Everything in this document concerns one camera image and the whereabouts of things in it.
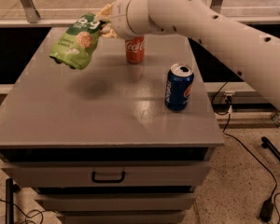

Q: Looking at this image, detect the middle grey drawer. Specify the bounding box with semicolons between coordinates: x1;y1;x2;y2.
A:
35;193;195;212

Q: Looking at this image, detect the green rice chip bag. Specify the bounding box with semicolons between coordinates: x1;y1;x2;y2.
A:
49;14;105;70

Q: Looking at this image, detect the bottom grey drawer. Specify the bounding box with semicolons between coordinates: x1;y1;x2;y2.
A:
57;211;185;224

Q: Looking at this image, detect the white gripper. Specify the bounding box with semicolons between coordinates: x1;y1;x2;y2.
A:
95;0;139;40

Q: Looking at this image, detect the top grey drawer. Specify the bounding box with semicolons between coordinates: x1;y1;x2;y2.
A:
2;161;211;188

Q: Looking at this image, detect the black stand leg right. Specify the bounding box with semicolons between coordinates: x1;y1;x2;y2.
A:
261;136;280;161

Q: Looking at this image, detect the blue Pepsi can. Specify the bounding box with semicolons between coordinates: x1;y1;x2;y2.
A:
164;63;194;112

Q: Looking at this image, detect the red Coca-Cola can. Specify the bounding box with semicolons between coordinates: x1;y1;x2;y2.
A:
125;36;145;63

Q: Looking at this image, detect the grey drawer cabinet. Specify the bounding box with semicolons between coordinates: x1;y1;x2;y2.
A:
0;26;225;224

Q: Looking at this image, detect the black power adapter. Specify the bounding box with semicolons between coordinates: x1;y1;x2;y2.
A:
259;199;273;222

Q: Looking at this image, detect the black stand leg left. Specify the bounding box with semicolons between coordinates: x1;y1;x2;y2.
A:
5;178;20;224

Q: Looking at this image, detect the black floor cable left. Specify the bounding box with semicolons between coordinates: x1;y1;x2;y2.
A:
0;195;55;224

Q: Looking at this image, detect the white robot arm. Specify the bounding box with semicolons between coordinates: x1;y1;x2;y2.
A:
95;0;280;111

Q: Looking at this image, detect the grey drawer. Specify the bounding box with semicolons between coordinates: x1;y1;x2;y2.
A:
57;211;185;224
35;193;195;212
2;161;211;188

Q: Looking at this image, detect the black stand leg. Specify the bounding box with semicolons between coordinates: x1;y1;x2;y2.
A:
5;178;20;224
261;136;280;161

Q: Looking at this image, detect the black power cable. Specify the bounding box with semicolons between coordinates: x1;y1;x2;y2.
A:
211;76;278;201

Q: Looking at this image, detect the black drawer handle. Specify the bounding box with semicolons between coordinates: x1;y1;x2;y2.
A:
91;171;126;184

